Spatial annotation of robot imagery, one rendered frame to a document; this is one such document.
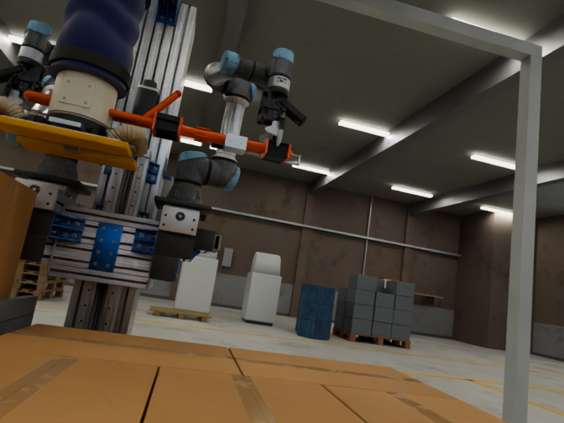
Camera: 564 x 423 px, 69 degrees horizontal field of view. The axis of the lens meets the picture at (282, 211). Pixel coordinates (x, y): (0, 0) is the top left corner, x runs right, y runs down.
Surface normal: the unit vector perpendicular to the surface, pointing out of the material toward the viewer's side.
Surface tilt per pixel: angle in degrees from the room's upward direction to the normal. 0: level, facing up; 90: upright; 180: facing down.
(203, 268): 90
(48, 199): 90
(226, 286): 90
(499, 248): 90
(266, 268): 80
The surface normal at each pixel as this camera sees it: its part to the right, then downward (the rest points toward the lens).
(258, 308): 0.22, -0.14
